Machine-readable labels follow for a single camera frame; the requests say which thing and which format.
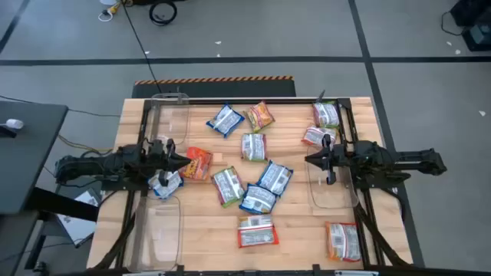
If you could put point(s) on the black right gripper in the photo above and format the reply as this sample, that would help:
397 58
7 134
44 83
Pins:
338 158

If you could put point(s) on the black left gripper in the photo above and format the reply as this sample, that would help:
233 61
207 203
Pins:
159 157

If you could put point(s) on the blue Maruchan ramen packet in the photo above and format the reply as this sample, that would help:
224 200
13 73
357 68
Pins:
175 183
275 177
258 200
225 120

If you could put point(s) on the orange Maruchan ramen packet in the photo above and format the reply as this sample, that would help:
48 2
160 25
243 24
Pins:
343 241
200 165

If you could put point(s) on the red Maruchan ramen packet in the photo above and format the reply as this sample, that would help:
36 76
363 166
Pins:
314 136
257 232

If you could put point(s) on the green lime shrimp ramen packet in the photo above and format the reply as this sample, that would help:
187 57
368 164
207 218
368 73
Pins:
228 186
254 146
326 115

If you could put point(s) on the orange red snack packet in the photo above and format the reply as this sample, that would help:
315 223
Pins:
260 116

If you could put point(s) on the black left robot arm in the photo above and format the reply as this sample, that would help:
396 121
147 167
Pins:
96 165

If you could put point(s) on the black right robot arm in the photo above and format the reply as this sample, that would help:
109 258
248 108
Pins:
414 159

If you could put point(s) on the clear plastic bin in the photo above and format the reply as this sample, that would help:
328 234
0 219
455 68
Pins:
333 195
157 234
169 122

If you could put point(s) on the black hazard-striped floor mat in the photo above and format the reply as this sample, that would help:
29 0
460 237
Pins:
215 89

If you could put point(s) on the white paper sheets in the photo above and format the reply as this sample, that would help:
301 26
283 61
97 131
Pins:
78 226

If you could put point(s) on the dark grey desk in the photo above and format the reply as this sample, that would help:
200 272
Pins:
27 165

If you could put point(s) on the yellow and white plug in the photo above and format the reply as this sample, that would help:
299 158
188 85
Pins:
114 7

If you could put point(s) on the black floor equipment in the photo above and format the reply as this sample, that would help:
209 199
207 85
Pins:
477 34

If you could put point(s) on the black metal table frame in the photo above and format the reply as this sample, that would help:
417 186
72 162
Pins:
203 101

